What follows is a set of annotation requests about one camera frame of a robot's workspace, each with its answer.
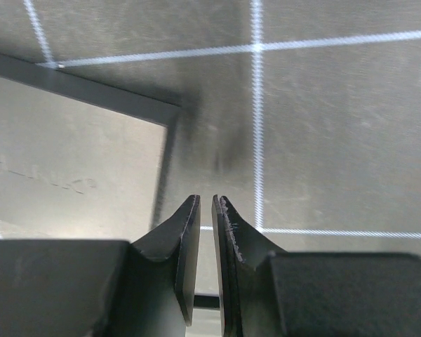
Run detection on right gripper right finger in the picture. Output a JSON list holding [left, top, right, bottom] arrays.
[[212, 196, 421, 336]]

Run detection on black grid mat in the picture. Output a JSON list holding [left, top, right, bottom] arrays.
[[0, 1, 421, 293]]

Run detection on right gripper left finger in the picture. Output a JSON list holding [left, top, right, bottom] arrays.
[[0, 195, 201, 336]]

